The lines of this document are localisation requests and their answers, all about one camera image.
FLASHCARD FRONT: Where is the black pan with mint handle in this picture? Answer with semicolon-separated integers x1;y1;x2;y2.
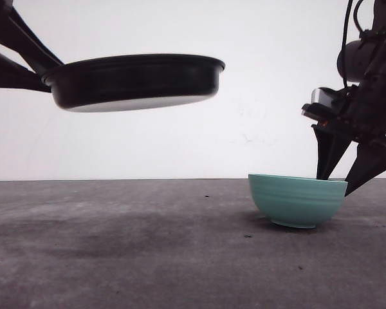
42;54;225;113

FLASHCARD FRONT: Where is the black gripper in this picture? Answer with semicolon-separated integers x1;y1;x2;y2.
300;30;386;198

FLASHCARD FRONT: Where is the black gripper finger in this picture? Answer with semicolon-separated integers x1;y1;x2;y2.
0;53;51;93
0;1;64;75

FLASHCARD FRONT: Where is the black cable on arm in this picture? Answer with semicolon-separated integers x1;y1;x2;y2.
338;0;356;88

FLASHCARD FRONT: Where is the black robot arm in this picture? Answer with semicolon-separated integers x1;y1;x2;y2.
0;1;386;194

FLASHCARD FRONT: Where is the mint green ribbed bowl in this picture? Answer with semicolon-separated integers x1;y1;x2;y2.
248;174;347;229

